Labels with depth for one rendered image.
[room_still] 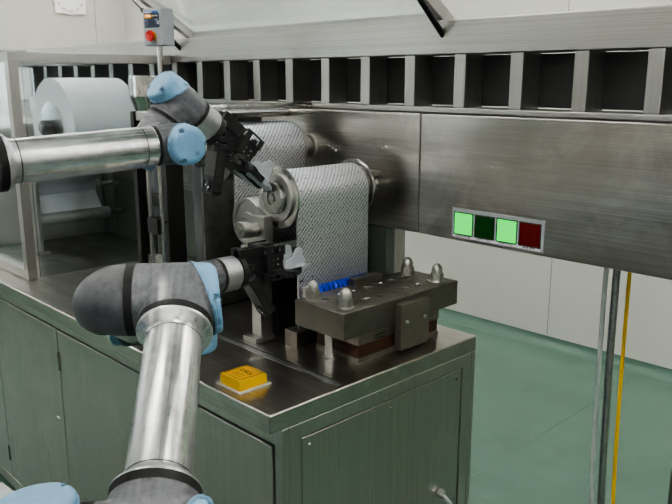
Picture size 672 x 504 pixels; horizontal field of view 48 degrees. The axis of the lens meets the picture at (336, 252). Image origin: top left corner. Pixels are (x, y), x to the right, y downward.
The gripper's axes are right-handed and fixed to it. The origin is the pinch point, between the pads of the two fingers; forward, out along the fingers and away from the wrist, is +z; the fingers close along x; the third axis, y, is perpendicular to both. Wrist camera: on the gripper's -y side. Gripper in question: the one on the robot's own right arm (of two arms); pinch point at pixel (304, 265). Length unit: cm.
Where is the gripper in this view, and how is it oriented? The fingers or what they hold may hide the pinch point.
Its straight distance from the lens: 176.7
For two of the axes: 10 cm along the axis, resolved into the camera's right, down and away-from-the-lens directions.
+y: 0.0, -9.7, -2.3
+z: 7.2, -1.6, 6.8
